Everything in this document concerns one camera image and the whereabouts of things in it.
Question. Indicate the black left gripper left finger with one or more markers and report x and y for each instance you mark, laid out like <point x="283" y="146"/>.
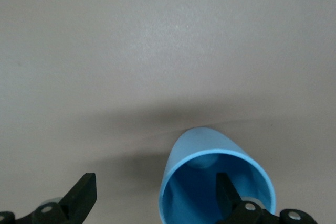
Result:
<point x="78" y="197"/>

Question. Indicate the blue plastic cup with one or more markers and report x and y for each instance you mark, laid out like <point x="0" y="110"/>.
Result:
<point x="204" y="142"/>

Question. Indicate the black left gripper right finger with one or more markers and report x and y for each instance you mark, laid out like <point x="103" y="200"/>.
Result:
<point x="231" y="200"/>

